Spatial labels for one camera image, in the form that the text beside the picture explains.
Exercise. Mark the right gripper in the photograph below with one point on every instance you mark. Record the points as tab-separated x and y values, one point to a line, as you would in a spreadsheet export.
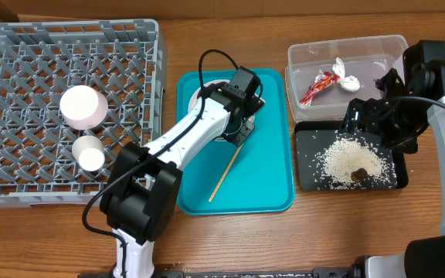
361	114

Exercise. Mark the wooden chopstick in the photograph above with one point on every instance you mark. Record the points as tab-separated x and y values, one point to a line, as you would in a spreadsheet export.
225	173

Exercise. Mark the large white plate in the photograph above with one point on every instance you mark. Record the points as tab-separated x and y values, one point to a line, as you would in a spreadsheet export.
195	95

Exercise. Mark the white paper cup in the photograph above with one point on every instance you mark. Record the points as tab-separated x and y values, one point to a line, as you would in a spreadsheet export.
88	152

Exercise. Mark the white rice pile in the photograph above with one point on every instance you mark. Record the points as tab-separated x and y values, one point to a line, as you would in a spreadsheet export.
330	158

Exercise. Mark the black tray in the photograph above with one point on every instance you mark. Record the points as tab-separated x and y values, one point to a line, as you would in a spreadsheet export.
305	128

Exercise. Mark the red snack wrapper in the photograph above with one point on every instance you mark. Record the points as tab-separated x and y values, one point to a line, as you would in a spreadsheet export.
321	81

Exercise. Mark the small pink plate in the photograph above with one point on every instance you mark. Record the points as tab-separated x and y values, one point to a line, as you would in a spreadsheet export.
83	107

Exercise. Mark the grey dishwasher rack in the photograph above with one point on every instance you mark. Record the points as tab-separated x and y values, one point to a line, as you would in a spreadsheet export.
125	60

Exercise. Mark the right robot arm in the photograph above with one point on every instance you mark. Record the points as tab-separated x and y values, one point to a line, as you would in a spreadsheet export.
422	257

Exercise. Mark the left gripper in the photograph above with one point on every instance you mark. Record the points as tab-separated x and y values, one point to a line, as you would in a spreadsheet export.
240	137

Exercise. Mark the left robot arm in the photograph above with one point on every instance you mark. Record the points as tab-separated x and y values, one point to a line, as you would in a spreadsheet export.
143	186

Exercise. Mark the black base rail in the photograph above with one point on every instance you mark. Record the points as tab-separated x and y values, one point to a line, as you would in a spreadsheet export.
245	273

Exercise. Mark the white tissue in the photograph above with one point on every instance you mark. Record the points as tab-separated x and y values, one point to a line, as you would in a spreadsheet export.
348	83

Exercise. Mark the clear plastic bin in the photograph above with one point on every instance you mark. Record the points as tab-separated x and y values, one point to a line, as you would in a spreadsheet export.
366	58

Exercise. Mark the brown food scrap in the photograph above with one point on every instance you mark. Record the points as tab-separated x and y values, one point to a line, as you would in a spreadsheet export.
359	175

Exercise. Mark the teal plastic tray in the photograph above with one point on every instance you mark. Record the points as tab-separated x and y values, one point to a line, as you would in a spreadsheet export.
261	178

